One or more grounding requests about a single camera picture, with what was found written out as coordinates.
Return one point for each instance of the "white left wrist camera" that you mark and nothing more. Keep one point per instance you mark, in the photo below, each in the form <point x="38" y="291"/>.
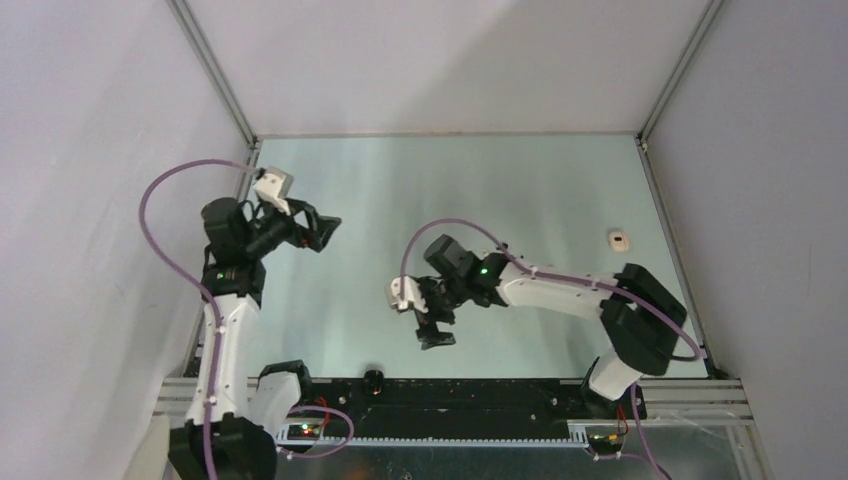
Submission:
<point x="272" y="186"/>

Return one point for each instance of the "aluminium frame corner post right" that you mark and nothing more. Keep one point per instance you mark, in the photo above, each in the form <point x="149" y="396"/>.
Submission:
<point x="685" y="60"/>

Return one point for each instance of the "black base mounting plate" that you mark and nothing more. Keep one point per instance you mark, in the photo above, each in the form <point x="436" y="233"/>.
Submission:
<point x="467" y="408"/>

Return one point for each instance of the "aluminium frame corner post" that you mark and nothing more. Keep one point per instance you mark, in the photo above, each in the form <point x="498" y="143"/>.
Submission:
<point x="685" y="60"/>
<point x="199" y="43"/>

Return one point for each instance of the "aluminium frame corner post left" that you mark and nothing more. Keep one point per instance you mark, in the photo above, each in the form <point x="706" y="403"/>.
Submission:
<point x="199" y="43"/>

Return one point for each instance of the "black earbud charging case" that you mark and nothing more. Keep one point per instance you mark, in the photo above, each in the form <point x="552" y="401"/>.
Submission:
<point x="373" y="382"/>

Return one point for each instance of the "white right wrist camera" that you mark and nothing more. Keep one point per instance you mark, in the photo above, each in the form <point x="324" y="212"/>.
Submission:
<point x="404" y="294"/>

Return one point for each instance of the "grey cable duct strip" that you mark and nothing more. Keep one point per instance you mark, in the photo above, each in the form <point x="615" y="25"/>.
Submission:
<point x="577" y="438"/>

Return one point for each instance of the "beige earbud charging case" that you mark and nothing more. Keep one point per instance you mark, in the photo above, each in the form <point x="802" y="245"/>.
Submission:
<point x="618" y="241"/>

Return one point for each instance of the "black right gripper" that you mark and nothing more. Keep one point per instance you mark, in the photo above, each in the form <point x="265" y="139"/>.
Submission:
<point x="428" y="332"/>

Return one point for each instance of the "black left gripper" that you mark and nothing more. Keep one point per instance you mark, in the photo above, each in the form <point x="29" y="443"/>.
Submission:
<point x="319" y="226"/>

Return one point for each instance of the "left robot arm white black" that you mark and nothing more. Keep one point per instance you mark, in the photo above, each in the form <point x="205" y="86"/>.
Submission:
<point x="229" y="432"/>

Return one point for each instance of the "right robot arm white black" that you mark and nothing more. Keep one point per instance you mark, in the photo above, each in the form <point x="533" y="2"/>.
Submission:
<point x="642" y="319"/>

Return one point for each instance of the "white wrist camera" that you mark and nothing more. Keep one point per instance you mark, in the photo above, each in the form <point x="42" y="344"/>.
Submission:
<point x="272" y="186"/>
<point x="404" y="294"/>

